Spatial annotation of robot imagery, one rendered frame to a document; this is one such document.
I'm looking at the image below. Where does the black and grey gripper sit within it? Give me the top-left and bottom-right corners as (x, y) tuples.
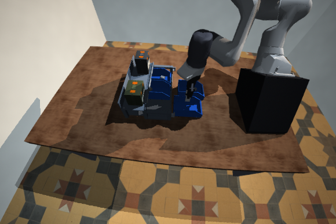
(185, 75), (201, 102)

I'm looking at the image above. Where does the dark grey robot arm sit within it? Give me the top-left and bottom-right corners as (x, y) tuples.
(177, 0), (312, 81)

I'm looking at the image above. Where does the grey metal shelf rack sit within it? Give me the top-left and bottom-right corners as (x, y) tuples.
(118, 55), (176, 120)

